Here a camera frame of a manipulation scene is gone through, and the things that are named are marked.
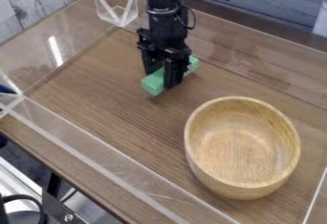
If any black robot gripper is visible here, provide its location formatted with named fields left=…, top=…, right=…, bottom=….
left=136, top=8, right=192, bottom=89

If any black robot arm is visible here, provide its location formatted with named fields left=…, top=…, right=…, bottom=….
left=136, top=0, right=196, bottom=89

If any light wooden bowl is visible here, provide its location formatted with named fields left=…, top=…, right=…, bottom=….
left=184, top=96, right=302, bottom=200

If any clear acrylic enclosure wall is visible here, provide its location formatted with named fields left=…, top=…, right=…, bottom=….
left=0, top=0, right=327, bottom=224

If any black cable lower left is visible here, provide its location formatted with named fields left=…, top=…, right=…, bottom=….
left=0, top=194, right=48, bottom=224

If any green rectangular block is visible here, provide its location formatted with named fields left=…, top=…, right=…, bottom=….
left=140, top=56, right=199, bottom=96

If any black metal bracket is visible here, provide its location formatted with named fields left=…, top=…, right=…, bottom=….
left=43, top=190, right=88, bottom=224

